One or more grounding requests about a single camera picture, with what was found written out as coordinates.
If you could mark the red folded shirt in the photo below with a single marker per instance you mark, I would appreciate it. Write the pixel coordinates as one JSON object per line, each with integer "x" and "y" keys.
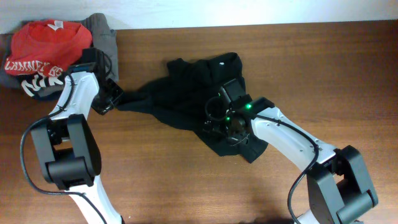
{"x": 47, "y": 48}

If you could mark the dark blue folded garment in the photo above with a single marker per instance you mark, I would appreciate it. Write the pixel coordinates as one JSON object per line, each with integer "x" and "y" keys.
{"x": 51, "y": 97}

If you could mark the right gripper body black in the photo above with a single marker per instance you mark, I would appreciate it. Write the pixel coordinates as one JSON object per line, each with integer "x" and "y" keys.
{"x": 229, "y": 129}

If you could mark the grey folded garment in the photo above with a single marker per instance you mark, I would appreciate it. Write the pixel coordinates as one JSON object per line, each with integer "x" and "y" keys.
{"x": 104, "y": 39}

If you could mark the black t-shirt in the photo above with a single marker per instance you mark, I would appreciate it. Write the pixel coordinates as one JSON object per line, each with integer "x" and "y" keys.
{"x": 186, "y": 98}

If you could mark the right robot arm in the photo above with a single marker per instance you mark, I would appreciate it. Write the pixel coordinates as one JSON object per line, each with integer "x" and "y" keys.
{"x": 334, "y": 185}

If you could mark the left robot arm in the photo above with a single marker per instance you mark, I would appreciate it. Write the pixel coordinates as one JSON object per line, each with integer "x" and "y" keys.
{"x": 68, "y": 154}

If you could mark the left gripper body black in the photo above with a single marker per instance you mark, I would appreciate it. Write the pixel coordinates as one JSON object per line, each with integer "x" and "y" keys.
{"x": 106, "y": 99}

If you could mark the black white lettered shirt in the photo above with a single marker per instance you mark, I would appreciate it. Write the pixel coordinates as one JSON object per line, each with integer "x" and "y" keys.
{"x": 36, "y": 85}

